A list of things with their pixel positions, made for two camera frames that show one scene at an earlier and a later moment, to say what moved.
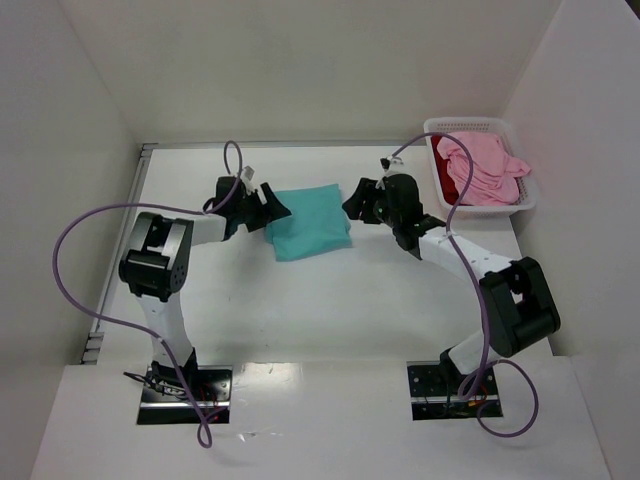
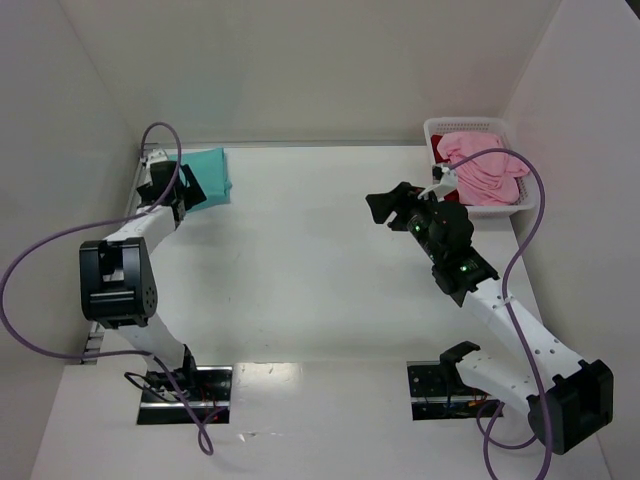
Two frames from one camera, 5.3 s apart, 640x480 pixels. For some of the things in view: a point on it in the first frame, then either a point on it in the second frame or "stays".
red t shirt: [449, 184] stays
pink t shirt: [495, 177] stays
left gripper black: [255, 209] -> [191, 192]
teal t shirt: [319, 223] -> [208, 167]
